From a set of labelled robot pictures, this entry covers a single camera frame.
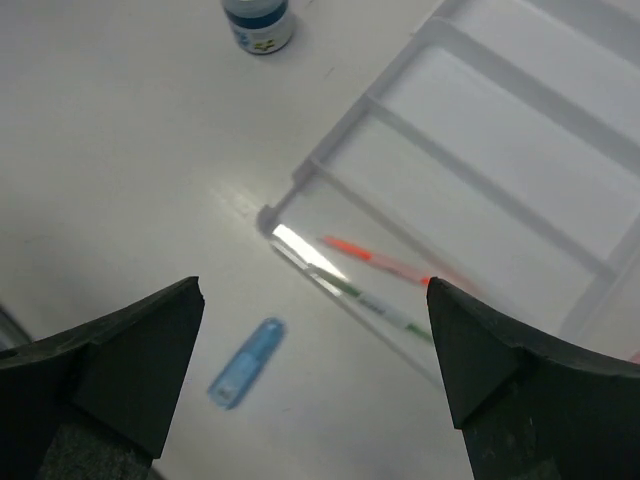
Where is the blue cleaning putty jar left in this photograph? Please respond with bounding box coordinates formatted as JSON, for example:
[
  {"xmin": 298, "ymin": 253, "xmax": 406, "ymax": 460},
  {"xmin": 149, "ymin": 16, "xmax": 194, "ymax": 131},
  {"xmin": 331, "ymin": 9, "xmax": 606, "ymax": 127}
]
[{"xmin": 221, "ymin": 0, "xmax": 295, "ymax": 55}]

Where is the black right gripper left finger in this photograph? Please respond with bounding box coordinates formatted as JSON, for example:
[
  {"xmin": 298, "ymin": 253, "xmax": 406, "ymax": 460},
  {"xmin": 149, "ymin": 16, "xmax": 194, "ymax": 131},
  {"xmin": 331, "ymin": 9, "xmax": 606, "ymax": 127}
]
[{"xmin": 1, "ymin": 276, "xmax": 205, "ymax": 479}]

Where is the blue transparent eraser case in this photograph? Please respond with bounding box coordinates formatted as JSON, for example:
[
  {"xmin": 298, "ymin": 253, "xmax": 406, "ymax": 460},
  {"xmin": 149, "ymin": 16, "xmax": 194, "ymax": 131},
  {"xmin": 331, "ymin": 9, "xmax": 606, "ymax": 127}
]
[{"xmin": 207, "ymin": 317, "xmax": 287, "ymax": 410}]

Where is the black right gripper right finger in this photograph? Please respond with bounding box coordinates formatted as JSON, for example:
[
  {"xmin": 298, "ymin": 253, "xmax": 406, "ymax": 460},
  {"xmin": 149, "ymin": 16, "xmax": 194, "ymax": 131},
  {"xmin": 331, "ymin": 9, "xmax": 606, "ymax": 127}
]
[{"xmin": 426, "ymin": 278, "xmax": 639, "ymax": 479}]

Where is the orange highlighter pen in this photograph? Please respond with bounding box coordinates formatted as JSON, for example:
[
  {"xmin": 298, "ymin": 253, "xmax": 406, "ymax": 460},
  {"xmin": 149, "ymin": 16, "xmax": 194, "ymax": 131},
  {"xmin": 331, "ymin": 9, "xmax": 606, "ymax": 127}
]
[{"xmin": 319, "ymin": 235, "xmax": 481, "ymax": 296}]

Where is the green white pen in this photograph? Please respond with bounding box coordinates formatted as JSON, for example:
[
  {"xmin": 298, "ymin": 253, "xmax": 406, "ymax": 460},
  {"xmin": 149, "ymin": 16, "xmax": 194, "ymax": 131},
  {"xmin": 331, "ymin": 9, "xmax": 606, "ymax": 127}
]
[{"xmin": 307, "ymin": 266, "xmax": 434, "ymax": 345}]

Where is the white compartment tray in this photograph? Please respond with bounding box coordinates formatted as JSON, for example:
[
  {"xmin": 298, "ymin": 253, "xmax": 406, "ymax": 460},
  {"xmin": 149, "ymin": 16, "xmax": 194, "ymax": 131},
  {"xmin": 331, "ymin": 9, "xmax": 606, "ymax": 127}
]
[{"xmin": 258, "ymin": 1, "xmax": 639, "ymax": 360}]

